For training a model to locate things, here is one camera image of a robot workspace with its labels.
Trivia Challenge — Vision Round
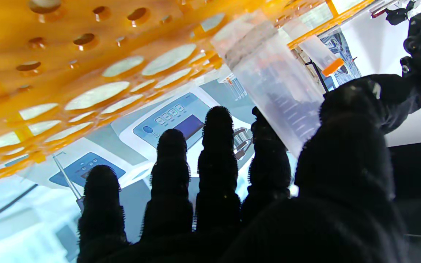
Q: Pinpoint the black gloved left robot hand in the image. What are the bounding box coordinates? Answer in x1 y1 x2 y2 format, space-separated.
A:
320 73 421 134

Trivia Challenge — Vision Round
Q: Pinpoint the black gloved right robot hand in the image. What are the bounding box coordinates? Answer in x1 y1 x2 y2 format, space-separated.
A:
77 106 408 263

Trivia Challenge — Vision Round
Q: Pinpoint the clear plastic centrifuge tube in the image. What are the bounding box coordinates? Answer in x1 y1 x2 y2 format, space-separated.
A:
283 18 337 70
210 11 325 158

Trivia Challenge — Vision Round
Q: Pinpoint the printed laboratory backdrop poster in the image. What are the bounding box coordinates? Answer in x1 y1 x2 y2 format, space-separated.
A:
0 73 299 263

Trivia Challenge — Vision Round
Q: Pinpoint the printed side panel on frame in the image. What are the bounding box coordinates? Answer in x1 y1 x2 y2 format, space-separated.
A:
306 27 363 92

